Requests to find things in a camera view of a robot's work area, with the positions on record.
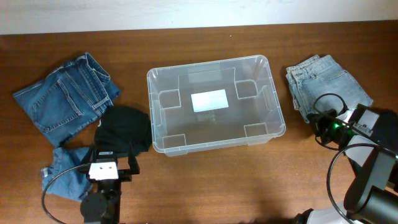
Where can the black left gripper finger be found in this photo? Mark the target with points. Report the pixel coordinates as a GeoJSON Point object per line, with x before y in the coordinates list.
{"type": "Point", "coordinates": [133, 164]}
{"type": "Point", "coordinates": [88, 158]}

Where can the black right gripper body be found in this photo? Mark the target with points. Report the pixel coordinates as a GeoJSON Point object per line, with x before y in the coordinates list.
{"type": "Point", "coordinates": [324, 126]}

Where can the black garment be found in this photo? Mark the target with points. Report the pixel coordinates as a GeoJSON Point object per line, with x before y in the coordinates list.
{"type": "Point", "coordinates": [123, 130]}

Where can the light blue jeans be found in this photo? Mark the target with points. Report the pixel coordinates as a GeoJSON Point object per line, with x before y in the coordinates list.
{"type": "Point", "coordinates": [321, 82]}

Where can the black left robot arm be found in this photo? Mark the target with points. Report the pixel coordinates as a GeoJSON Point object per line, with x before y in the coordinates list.
{"type": "Point", "coordinates": [104, 205]}

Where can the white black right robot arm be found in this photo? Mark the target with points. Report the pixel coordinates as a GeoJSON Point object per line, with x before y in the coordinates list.
{"type": "Point", "coordinates": [371, 147]}

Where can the medium blue denim garment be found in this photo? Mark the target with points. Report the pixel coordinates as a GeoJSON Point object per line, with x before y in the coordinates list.
{"type": "Point", "coordinates": [72, 185]}

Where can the dark blue folded jeans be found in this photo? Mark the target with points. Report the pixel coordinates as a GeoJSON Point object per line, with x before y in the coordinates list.
{"type": "Point", "coordinates": [70, 98]}

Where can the clear plastic storage bin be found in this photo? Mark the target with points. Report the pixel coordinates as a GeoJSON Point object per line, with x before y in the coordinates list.
{"type": "Point", "coordinates": [212, 105]}

